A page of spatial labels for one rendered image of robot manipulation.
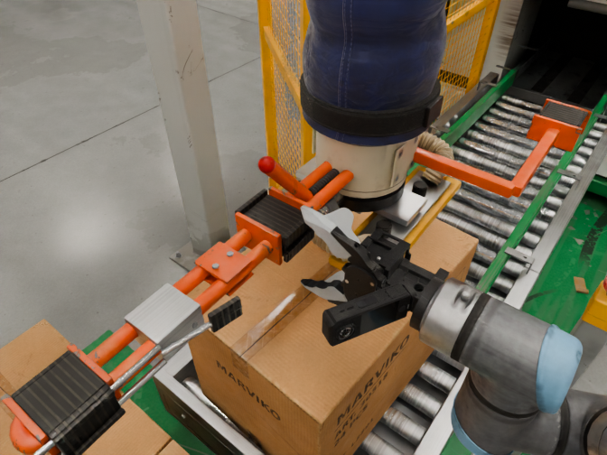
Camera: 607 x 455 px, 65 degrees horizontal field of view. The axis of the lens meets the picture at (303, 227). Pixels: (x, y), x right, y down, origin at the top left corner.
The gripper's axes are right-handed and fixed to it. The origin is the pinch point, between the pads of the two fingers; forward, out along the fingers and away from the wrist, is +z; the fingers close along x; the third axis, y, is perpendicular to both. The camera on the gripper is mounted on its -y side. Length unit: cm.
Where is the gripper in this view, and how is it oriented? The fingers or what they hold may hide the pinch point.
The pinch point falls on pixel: (296, 248)
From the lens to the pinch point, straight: 67.6
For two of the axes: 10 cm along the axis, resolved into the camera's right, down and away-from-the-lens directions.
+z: -8.0, -4.1, 4.4
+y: 6.0, -5.4, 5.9
